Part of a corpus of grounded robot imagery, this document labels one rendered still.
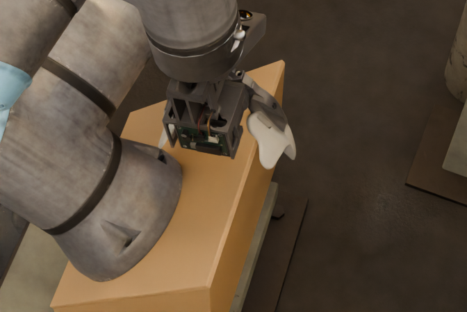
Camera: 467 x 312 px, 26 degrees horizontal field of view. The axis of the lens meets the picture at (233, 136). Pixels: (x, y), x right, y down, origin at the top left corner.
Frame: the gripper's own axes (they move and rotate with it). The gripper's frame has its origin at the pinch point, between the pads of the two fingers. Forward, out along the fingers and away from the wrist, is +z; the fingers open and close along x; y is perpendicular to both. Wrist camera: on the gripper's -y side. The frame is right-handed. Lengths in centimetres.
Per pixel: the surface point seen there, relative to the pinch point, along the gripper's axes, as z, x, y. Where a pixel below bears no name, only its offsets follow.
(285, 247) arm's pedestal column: 38.6, 1.0, -6.3
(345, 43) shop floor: 40, 0, -47
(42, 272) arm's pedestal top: 24.6, -27.4, 11.4
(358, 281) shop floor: 42.2, 12.5, -4.9
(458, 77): 38, 20, -42
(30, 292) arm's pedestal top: 24.6, -27.9, 14.8
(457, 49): 33, 20, -43
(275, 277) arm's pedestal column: 38.6, 1.0, -1.1
